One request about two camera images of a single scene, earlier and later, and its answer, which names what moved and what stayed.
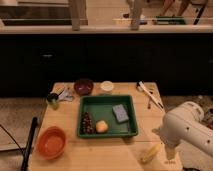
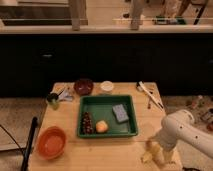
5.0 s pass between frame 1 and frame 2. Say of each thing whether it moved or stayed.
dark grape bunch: stayed
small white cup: stayed
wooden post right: stayed
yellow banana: moved
